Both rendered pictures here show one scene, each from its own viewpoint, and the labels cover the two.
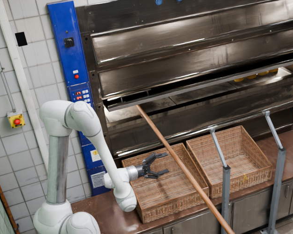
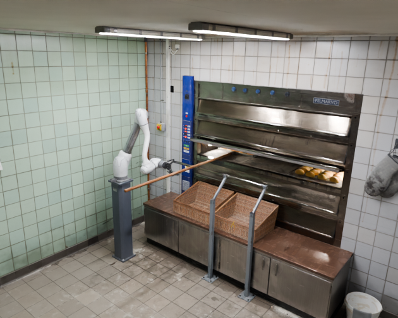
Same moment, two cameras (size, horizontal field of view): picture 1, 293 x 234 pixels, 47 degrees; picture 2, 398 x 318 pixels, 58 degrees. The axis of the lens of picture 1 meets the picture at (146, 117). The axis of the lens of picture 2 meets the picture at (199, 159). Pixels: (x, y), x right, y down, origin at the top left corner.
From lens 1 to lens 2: 3.31 m
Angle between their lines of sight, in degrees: 53
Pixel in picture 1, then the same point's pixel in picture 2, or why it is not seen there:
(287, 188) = (262, 260)
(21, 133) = (162, 136)
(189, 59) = (248, 132)
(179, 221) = (187, 224)
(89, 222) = (119, 159)
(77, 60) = (188, 107)
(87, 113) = (138, 113)
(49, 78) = (177, 112)
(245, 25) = (287, 123)
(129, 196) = (144, 165)
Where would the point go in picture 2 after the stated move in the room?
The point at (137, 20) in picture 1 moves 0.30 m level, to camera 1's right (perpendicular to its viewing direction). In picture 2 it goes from (222, 96) to (238, 99)
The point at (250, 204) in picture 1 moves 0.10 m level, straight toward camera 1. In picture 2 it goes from (233, 251) to (224, 252)
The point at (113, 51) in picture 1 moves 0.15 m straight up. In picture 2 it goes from (206, 110) to (206, 97)
